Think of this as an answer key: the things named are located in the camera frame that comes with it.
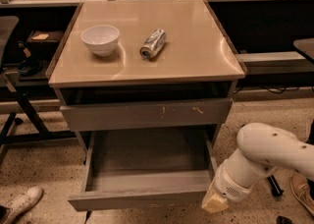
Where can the white ceramic bowl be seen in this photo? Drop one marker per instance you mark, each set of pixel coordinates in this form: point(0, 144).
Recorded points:
point(101, 40)

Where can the grey top drawer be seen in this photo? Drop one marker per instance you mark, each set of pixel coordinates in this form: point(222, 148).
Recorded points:
point(154, 114)

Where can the white sneaker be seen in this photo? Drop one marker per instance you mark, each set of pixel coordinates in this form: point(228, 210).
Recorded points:
point(22, 203)

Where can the dark office chair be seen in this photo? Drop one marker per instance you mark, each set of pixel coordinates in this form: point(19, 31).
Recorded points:
point(7, 25)

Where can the silver soda can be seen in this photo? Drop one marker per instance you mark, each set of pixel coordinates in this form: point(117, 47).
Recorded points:
point(153, 44)

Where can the dark round table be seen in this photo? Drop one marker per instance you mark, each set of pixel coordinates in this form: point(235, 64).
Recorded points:
point(305, 47)

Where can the black box with note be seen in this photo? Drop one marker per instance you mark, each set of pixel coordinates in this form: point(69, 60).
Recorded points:
point(43, 44)

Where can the grey drawer cabinet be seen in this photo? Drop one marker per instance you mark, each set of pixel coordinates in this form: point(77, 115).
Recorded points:
point(135, 64)

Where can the brown shoe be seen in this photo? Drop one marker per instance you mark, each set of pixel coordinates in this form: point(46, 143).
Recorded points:
point(302, 190)

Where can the grey drawer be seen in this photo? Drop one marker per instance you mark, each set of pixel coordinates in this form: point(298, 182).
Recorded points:
point(146, 168)
point(154, 114)

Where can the black table leg bar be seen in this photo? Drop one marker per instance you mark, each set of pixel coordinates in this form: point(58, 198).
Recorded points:
point(275, 188)

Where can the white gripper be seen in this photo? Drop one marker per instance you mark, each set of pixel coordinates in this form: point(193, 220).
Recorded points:
point(228, 184)

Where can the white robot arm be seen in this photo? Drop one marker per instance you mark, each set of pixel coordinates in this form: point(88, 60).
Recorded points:
point(261, 150)

